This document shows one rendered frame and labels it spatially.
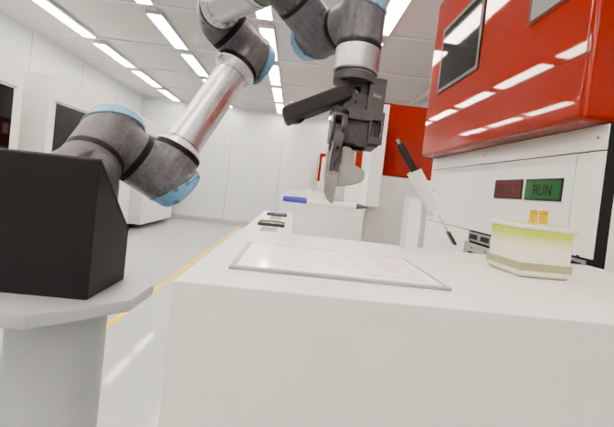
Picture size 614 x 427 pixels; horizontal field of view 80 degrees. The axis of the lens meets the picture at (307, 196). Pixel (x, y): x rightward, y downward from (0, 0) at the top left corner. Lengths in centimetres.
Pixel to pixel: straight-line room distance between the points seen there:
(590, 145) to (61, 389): 104
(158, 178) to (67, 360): 38
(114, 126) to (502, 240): 73
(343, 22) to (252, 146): 824
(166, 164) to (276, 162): 793
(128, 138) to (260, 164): 799
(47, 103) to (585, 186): 496
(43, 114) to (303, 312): 494
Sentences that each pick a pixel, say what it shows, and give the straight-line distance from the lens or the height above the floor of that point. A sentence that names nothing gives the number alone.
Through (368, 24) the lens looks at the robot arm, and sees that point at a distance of 64.
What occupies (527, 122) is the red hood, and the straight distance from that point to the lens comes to 94.
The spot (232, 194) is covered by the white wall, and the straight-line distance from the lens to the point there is 886.
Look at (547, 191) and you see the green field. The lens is 93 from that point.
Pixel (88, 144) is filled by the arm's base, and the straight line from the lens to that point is 81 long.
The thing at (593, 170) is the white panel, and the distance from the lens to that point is 85.
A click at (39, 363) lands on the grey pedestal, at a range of 80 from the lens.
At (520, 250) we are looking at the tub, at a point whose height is 100.
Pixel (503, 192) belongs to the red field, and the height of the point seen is 109.
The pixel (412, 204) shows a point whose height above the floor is 104.
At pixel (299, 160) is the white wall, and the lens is 877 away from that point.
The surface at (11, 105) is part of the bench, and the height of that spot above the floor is 153.
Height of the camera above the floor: 105
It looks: 1 degrees down
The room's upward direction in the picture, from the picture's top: 6 degrees clockwise
